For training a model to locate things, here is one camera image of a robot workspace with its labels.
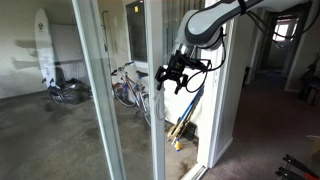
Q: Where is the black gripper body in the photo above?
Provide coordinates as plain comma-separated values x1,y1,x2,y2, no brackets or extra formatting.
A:
164,49,201,81

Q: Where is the white door handle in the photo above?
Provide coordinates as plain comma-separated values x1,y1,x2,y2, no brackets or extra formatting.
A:
153,87,167,121

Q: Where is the white framed sliding glass door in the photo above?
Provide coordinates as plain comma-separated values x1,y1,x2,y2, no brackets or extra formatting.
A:
0,0,167,180

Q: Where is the fixed glass door panel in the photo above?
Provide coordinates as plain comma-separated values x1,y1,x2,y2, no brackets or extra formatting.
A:
0,0,127,180

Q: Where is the red bicycle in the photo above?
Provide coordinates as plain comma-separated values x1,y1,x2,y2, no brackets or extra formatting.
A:
110,60,152,127

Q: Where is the black dustpan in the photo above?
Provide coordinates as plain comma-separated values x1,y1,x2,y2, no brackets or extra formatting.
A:
183,122,198,142

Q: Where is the black bag pile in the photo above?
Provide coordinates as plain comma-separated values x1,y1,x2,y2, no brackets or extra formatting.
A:
41,77,93,106

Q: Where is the bright hallway window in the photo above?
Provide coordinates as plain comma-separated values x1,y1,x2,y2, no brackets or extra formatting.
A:
272,18,299,43

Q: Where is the white surfboard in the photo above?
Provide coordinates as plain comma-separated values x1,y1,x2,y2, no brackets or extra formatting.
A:
34,8,58,89

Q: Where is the dark furniture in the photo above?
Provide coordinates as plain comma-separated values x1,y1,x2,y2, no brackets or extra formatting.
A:
297,53,320,108

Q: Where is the black orange bar clamp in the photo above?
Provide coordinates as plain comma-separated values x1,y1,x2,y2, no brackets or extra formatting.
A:
282,153,320,180
274,166,311,180

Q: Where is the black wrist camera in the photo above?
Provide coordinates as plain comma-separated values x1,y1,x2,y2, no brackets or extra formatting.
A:
186,57,212,73

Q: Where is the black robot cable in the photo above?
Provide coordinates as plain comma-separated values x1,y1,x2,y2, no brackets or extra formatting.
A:
184,0,320,94

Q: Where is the dark window white frame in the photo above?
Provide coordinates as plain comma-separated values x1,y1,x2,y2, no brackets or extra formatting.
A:
124,0,205,68

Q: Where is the thin grey wall pipe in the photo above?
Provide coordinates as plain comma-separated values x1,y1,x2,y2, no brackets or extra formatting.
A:
101,9,112,79

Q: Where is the yellow blue tool handle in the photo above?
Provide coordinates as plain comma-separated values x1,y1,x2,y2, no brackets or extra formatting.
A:
174,138,182,153

